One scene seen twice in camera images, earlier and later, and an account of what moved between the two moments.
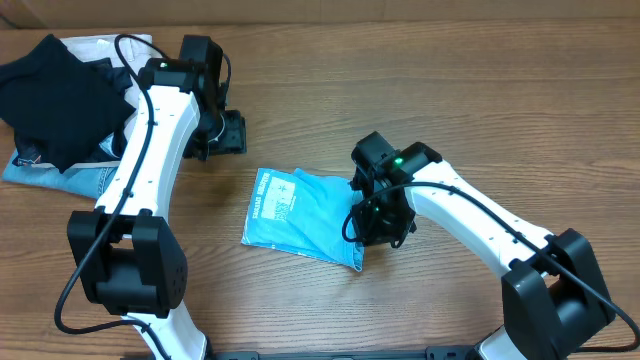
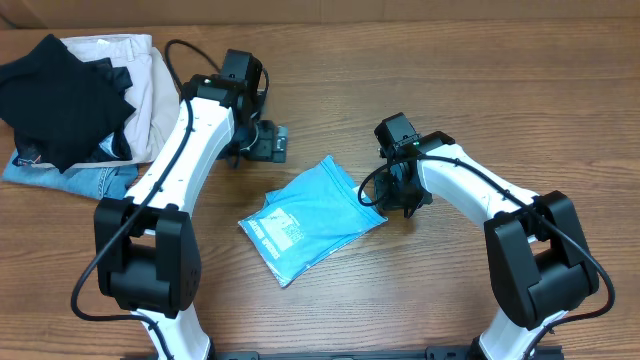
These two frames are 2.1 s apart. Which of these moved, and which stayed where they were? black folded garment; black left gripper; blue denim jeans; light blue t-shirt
Moved: black left gripper; light blue t-shirt
Stayed: black folded garment; blue denim jeans
